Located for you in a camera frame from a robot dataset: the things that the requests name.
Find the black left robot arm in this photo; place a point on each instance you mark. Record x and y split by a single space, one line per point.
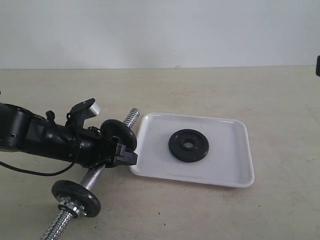
24 131

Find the black weight plate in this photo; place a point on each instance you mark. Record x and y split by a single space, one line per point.
188 145
65 189

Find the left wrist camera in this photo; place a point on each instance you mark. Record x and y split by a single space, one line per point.
82 111

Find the white rectangular tray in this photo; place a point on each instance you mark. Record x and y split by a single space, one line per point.
228 162

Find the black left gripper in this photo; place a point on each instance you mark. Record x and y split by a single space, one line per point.
95 150

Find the chrome threaded dumbbell bar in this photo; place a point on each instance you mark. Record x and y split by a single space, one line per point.
59 224

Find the black metal washer disc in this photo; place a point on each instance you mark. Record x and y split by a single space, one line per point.
112 128

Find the silver metal hex nut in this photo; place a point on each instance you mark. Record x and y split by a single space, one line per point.
74 207

